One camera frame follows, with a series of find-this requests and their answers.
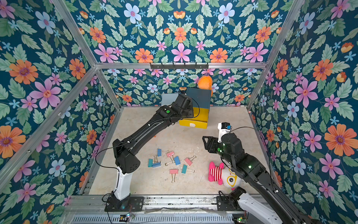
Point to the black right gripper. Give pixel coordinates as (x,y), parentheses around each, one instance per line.
(209,144)

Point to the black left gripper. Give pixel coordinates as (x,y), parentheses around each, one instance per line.
(190,110)

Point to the yellow top drawer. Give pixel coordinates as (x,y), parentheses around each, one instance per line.
(200,119)

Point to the pink binder clip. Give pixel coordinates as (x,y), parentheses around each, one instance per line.
(170,154)
(173,173)
(189,160)

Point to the teal binder clip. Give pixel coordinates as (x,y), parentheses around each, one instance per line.
(186,169)
(150,163)

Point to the pink binder clip bottom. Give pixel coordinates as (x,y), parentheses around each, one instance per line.
(173,173)

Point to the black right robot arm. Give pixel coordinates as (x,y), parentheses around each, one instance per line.
(280,209)

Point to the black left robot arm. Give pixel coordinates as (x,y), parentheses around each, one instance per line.
(125,150)

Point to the dark teal drawer cabinet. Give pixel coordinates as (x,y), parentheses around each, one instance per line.
(201,98)

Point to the light blue white mini drawers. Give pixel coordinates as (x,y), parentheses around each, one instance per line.
(168,99)

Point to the orange plush ball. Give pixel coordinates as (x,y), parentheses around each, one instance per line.
(205,83)

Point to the pink striped plush doll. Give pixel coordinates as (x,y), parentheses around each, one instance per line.
(223,176)

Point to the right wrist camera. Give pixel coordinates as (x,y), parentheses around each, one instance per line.
(224,128)

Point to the black hook rail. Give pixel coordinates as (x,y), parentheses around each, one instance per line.
(174,66)

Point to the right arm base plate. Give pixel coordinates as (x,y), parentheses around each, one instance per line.
(223,204)

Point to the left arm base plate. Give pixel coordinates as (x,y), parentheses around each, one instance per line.
(128,204)

